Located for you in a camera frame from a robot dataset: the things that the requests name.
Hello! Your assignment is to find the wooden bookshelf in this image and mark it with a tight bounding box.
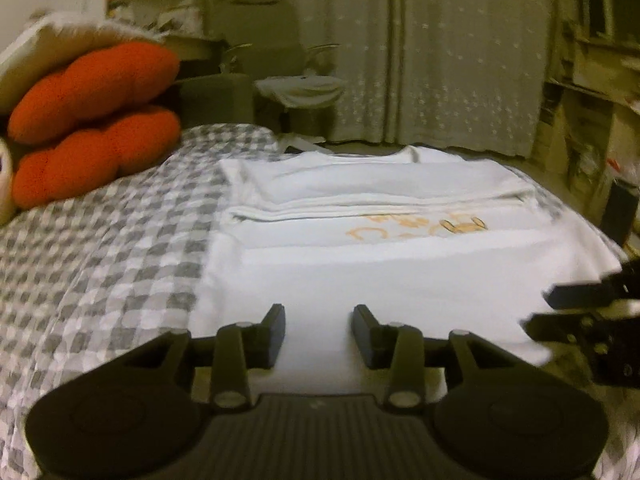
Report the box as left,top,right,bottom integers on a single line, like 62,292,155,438
530,0,640,241

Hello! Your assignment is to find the grey office chair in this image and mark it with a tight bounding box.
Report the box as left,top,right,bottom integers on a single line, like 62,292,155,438
205,0,346,153

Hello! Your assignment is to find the grey upholstered bed end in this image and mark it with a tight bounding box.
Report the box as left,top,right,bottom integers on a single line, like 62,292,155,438
177,74,256,128

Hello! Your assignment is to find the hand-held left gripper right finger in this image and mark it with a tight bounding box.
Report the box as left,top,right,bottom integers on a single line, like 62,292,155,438
352,304,521,408

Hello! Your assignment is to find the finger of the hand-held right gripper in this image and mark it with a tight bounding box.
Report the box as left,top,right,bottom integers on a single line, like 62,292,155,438
522,311,597,344
546,280,627,311

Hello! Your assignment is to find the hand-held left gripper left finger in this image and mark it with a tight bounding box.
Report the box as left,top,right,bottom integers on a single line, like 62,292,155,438
120,304,287,408

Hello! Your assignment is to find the grey checkered blanket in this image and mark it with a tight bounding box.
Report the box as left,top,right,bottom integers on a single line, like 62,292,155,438
0,122,640,480

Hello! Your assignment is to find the grey cloth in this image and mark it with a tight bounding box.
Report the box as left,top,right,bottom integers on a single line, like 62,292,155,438
255,74,345,109

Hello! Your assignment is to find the black box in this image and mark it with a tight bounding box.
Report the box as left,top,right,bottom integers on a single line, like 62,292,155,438
602,180,633,246

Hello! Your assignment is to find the orange plush cushion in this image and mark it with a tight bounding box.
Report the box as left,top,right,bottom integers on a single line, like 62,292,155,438
7,42,181,143
11,105,182,209

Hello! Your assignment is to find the beige fluffy pillow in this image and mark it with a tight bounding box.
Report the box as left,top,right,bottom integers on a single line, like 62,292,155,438
0,12,166,116

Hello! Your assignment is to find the white printed shirt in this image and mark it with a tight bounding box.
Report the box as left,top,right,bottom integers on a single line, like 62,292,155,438
192,145,626,393

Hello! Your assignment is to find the star print curtain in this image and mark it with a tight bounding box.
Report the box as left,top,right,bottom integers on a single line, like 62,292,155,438
395,0,566,158
295,0,403,143

